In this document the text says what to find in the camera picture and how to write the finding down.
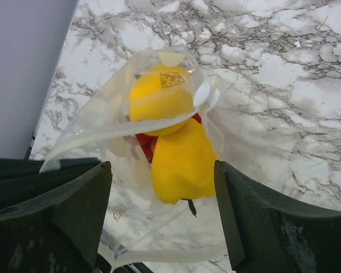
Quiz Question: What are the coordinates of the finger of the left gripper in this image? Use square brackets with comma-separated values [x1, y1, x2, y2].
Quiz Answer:
[0, 158, 100, 211]

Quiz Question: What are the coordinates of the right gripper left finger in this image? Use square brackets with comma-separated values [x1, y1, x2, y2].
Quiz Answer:
[0, 162, 112, 272]

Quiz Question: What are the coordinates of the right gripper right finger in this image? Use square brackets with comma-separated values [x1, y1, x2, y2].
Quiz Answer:
[214, 161, 341, 272]

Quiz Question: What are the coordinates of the yellow toy bell pepper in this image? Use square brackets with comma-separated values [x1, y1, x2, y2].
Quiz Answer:
[151, 118, 218, 216]

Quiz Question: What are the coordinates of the red yellow toy fruit cluster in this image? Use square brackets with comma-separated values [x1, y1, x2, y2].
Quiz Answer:
[135, 113, 216, 169]

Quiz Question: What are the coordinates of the clear polka dot zip bag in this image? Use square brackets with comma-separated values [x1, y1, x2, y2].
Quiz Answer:
[41, 45, 227, 268]

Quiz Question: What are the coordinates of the yellow toy lemon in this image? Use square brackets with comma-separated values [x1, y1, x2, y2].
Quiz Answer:
[128, 64, 194, 122]

